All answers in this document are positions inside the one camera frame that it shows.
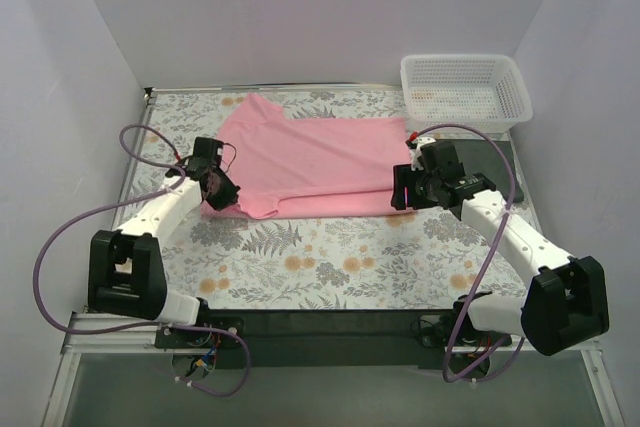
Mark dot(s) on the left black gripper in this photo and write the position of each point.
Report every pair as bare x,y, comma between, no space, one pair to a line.
223,194

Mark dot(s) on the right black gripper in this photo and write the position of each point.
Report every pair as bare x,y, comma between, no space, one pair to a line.
401,187

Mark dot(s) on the pink t shirt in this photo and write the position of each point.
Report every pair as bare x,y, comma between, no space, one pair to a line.
310,168

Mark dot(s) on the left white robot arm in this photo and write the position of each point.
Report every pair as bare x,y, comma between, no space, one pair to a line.
126,271

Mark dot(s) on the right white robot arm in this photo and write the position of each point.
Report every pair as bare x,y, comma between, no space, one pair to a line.
566,301

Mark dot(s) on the folded dark green t shirt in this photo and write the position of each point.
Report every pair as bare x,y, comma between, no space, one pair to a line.
480,157

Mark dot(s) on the floral patterned table mat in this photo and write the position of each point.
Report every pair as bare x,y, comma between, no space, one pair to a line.
424,259

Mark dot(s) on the white plastic basket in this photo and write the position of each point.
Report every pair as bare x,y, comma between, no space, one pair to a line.
486,92

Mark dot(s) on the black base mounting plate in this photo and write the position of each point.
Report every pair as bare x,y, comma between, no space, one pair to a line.
339,338

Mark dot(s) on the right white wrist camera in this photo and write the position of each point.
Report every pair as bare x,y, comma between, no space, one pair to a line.
415,143

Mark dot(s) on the aluminium table frame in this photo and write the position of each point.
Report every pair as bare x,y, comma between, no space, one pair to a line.
594,397

